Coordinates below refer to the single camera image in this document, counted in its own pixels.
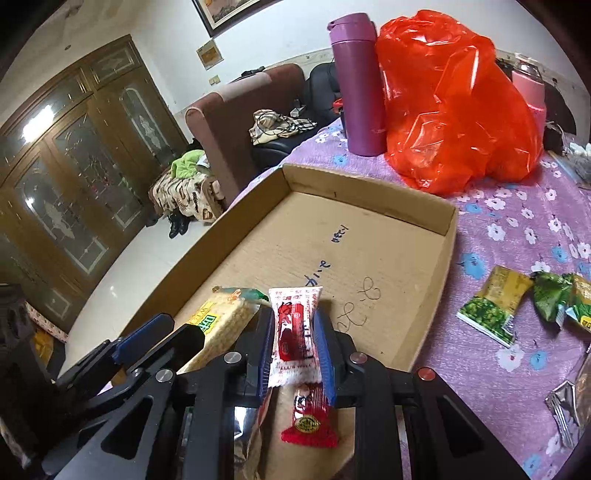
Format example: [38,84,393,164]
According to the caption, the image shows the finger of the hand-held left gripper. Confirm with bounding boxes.
[55,313,175,393]
[99,323,206,398]

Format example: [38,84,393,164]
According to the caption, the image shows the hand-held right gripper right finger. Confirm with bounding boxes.
[313,307,532,480]

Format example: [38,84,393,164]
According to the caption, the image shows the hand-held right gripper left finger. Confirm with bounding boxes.
[44,307,276,480]

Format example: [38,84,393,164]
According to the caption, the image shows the white red snack packet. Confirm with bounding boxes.
[268,285,324,388]

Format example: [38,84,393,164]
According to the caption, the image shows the green cracker packet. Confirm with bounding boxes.
[177,286,271,376]

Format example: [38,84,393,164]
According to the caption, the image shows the red snack packet black label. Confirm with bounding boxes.
[281,383,339,449]

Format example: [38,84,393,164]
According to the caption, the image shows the cardboard box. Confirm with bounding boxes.
[122,162,459,480]

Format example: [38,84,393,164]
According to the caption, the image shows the silver foil packet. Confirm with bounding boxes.
[545,360,591,448]

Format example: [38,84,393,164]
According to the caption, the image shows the black shoes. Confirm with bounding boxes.
[168,213,191,239]

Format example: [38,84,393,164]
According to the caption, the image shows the brown patterned blanket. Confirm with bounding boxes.
[148,168,225,224]

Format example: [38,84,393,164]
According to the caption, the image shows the green cloth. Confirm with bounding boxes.
[170,150,208,180]

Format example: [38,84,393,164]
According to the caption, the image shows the yellow green pea packet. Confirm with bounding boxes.
[456,265,535,348]

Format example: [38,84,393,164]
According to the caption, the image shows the wooden cabinet with glass doors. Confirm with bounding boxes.
[0,34,190,333]

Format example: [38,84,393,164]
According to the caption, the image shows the brown armchair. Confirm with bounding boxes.
[185,64,306,208]

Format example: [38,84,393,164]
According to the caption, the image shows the plaid scarf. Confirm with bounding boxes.
[249,109,319,146]

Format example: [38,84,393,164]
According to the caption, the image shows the dark green snack packet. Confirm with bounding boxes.
[532,271,575,324]
[564,272,591,335]

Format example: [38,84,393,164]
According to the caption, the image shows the purple thermos bottle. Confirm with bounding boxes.
[328,13,389,157]

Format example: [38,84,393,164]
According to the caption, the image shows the red plastic bag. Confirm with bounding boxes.
[375,9,544,195]

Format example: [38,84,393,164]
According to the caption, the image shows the black power adapter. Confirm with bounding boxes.
[544,121,565,153]

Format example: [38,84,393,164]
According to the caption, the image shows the clear plastic bag with items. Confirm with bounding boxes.
[567,142,591,185]

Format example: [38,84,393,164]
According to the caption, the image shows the jar with pink knitted sleeve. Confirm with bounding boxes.
[510,58,548,139]

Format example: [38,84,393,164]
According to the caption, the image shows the small wall frame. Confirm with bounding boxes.
[196,39,226,71]

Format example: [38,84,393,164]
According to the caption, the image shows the framed wall painting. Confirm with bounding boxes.
[191,0,282,38]

